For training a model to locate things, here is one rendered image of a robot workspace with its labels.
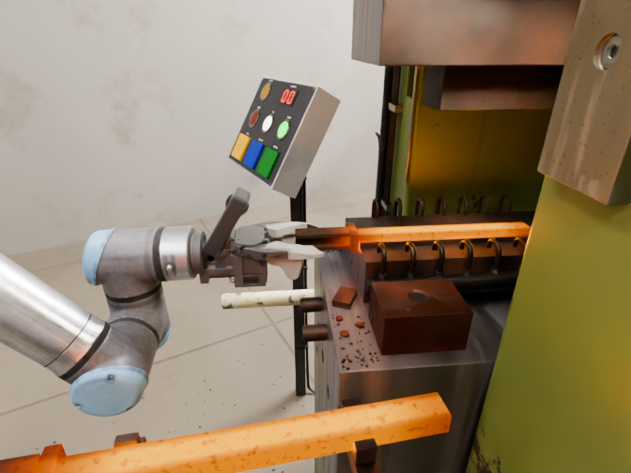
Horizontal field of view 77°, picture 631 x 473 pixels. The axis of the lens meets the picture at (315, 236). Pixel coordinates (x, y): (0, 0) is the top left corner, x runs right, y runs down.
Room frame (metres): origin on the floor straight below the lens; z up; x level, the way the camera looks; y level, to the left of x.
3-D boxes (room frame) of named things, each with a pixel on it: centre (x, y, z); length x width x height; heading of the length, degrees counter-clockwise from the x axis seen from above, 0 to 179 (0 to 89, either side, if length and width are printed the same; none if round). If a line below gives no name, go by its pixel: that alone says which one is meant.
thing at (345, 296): (0.53, -0.05, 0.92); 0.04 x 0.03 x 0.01; 160
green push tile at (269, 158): (1.03, 0.12, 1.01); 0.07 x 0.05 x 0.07; 30
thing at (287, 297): (0.96, 0.05, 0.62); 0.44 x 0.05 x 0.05; 95
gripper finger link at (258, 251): (0.56, 0.08, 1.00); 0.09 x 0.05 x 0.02; 72
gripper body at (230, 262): (0.58, 0.14, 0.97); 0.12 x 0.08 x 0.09; 95
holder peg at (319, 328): (0.51, 0.00, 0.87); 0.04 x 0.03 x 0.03; 95
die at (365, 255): (0.65, -0.28, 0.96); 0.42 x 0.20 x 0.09; 95
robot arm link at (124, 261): (0.57, 0.31, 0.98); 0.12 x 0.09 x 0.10; 95
